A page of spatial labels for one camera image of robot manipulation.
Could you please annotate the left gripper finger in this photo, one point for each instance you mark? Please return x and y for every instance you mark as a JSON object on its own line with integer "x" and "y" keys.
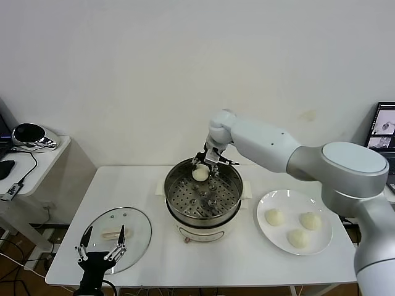
{"x": 122, "y": 237}
{"x": 87, "y": 237}

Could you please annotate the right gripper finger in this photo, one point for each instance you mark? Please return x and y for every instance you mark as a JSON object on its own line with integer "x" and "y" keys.
{"x": 197, "y": 159}
{"x": 215, "y": 170}

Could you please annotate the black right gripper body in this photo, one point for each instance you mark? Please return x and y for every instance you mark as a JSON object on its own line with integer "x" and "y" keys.
{"x": 203, "y": 158}

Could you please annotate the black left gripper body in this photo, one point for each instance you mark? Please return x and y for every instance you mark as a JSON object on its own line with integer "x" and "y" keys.
{"x": 95, "y": 262}

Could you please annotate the white steamed baozi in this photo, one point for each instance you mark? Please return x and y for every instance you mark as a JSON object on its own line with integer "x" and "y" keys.
{"x": 275, "y": 217}
{"x": 200, "y": 173}
{"x": 311, "y": 221}
{"x": 297, "y": 239}

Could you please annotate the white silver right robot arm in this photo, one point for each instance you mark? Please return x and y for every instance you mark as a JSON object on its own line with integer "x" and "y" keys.
{"x": 339, "y": 166}

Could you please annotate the stainless steel steamer basket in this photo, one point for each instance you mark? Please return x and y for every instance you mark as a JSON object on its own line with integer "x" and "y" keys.
{"x": 185, "y": 197}

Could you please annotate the round glass pot lid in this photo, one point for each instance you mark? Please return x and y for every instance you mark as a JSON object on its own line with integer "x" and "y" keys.
{"x": 129, "y": 222}

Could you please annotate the cream electric cooking pot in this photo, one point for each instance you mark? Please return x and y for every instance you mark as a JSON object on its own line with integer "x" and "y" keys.
{"x": 200, "y": 232}

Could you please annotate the small grey usb hub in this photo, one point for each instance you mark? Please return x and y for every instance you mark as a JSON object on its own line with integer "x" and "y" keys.
{"x": 12, "y": 191}

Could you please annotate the black computer mouse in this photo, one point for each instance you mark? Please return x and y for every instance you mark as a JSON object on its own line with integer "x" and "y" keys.
{"x": 6, "y": 169}

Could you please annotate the large white round plate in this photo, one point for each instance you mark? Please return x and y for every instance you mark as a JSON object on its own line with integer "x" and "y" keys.
{"x": 321, "y": 243}

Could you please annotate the black laptop dark screen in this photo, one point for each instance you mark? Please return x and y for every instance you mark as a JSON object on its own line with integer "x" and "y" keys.
{"x": 3, "y": 129}

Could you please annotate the black laptop lit screen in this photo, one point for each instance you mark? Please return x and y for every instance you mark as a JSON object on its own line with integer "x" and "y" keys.
{"x": 384, "y": 123}

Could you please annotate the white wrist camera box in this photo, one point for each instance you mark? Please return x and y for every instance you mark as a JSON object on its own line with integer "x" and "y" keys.
{"x": 213, "y": 155}

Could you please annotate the white wall socket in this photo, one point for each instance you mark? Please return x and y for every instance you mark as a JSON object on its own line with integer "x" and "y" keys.
{"x": 47, "y": 205}

